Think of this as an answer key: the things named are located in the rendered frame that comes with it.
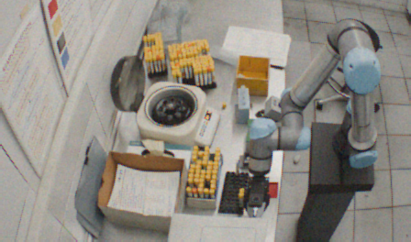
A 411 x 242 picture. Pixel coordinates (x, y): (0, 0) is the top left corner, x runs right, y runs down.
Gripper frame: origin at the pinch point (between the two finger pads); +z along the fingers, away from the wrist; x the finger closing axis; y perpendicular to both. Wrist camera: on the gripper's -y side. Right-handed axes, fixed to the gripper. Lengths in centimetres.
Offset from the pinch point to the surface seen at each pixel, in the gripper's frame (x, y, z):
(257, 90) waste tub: 4, 52, -29
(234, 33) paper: 16, 85, -46
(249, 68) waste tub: 8, 64, -35
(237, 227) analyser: 4.1, -25.7, -14.4
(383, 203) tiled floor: -87, 90, 55
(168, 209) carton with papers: 29.7, 0.0, -1.9
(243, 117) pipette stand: 8.3, 38.5, -22.1
